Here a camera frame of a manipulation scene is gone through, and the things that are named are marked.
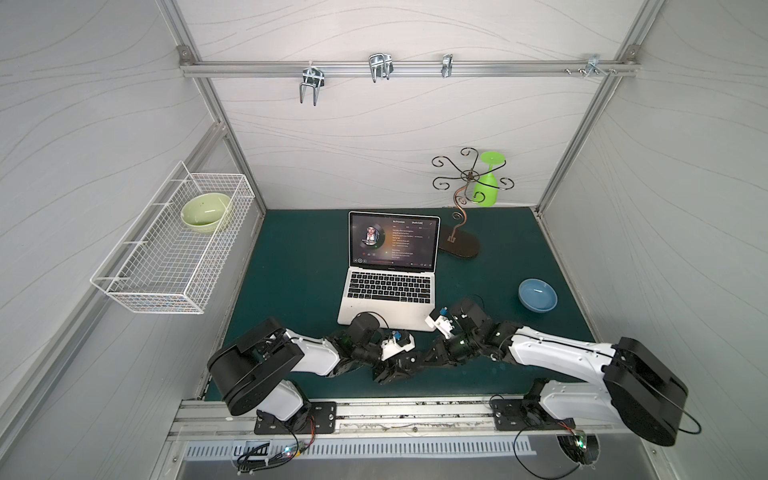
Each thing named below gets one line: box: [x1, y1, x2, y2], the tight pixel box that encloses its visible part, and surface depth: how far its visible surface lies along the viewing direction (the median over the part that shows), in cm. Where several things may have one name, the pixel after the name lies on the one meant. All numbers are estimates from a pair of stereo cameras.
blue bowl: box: [518, 278, 558, 314], surface depth 96 cm
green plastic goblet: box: [473, 151, 507, 208], surface depth 92 cm
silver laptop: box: [338, 211, 441, 331], surface depth 100 cm
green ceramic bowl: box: [180, 193, 231, 233], surface depth 73 cm
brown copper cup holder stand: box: [432, 147, 515, 259], surface depth 92 cm
